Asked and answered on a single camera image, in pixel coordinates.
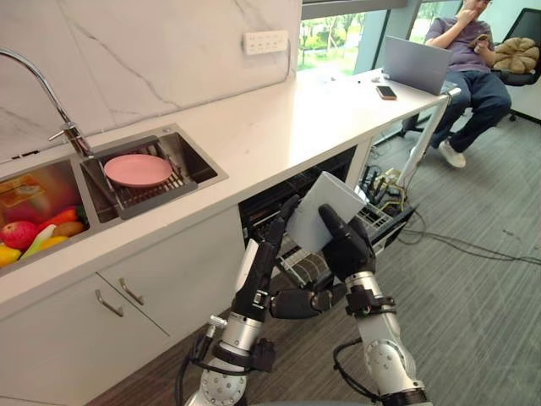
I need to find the white cabinet door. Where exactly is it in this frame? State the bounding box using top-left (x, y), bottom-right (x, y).
top-left (96, 206), bottom-right (251, 337)
top-left (0, 273), bottom-right (171, 406)

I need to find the person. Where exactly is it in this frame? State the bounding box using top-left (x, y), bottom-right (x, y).
top-left (424, 0), bottom-right (513, 169)

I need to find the orange toy carrot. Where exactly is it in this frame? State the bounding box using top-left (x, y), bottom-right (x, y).
top-left (36, 206), bottom-right (80, 233)

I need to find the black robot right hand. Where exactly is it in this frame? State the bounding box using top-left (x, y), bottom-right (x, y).
top-left (318, 203), bottom-right (378, 285)

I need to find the wire dishwasher rack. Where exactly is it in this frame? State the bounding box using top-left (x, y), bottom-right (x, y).
top-left (273, 247), bottom-right (340, 292)

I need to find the red toy apple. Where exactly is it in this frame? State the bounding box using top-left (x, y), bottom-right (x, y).
top-left (0, 220), bottom-right (40, 250)

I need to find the chrome gooseneck faucet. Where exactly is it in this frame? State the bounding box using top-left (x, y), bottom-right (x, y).
top-left (0, 47), bottom-right (95, 158)

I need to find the grey laptop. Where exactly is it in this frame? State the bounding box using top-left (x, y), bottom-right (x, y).
top-left (381, 35), bottom-right (455, 96)

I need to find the tangled cable bundle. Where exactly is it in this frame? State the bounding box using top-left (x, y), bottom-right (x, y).
top-left (358, 164), bottom-right (413, 213)

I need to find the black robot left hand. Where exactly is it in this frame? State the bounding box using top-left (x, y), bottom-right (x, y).
top-left (230, 194), bottom-right (348, 321)

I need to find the white wall socket strip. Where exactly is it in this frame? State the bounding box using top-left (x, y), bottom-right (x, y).
top-left (242, 30), bottom-right (290, 57)

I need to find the white dishwasher cutlery basket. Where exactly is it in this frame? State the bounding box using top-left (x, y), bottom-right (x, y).
top-left (353, 200), bottom-right (395, 234)

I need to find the stainless steel double sink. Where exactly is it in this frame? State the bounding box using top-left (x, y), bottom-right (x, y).
top-left (0, 130), bottom-right (230, 278)

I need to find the built-in dishwasher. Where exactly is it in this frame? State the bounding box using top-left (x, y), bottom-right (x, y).
top-left (238, 145), bottom-right (420, 293)

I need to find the yellow toy pepper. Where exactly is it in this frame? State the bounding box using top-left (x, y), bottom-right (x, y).
top-left (0, 244), bottom-right (23, 268)

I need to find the brown pumpkin cushion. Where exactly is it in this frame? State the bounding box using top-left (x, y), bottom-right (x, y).
top-left (493, 36), bottom-right (541, 75)

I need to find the dark sink drain rack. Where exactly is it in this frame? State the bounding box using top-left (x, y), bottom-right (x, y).
top-left (100, 145), bottom-right (199, 221)

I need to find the pink plate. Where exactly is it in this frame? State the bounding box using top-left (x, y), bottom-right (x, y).
top-left (103, 153), bottom-right (174, 188)

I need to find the brown toy kiwi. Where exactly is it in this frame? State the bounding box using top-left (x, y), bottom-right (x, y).
top-left (52, 220), bottom-right (86, 239)

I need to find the yellow toy lemon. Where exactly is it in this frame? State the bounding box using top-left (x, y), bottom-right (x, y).
top-left (40, 235), bottom-right (71, 251)

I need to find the white table leg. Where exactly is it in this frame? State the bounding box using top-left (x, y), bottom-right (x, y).
top-left (396, 87), bottom-right (462, 188)

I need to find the silver cabinet handle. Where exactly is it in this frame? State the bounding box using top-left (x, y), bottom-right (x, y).
top-left (94, 288), bottom-right (125, 319)
top-left (117, 277), bottom-right (146, 307)

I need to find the black floor cable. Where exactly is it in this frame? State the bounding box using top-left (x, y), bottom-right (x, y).
top-left (397, 205), bottom-right (541, 266)

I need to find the pale grey square cup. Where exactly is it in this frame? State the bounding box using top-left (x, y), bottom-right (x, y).
top-left (287, 170), bottom-right (369, 255)

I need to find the window with green view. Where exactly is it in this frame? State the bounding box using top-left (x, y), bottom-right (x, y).
top-left (298, 0), bottom-right (433, 78)

